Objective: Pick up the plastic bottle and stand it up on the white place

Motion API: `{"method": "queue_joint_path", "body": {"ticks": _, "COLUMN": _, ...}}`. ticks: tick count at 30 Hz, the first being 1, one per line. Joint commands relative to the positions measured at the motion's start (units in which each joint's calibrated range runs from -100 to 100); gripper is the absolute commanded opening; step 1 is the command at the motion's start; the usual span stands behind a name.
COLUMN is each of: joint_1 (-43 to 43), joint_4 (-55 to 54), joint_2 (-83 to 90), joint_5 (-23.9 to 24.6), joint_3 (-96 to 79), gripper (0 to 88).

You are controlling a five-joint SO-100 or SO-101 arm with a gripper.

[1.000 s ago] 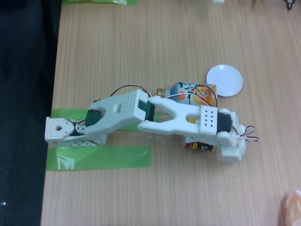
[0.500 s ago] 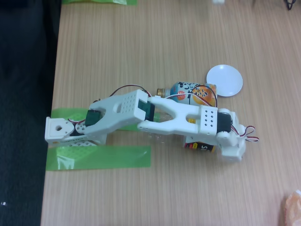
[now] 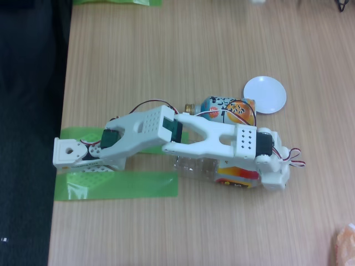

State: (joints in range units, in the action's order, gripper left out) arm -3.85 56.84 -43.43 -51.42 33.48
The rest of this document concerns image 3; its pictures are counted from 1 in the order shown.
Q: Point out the clear plastic bottle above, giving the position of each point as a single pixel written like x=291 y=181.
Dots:
x=194 y=166

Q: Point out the orange juice bottle can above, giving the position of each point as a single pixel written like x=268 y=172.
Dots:
x=208 y=105

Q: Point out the white round plate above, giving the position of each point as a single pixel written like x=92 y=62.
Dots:
x=266 y=91

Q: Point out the orange plastic bag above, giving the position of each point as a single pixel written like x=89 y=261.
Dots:
x=346 y=246

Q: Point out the long green tape strip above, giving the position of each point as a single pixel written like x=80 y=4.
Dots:
x=133 y=184

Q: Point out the green plastic sheet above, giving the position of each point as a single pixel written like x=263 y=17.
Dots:
x=111 y=1

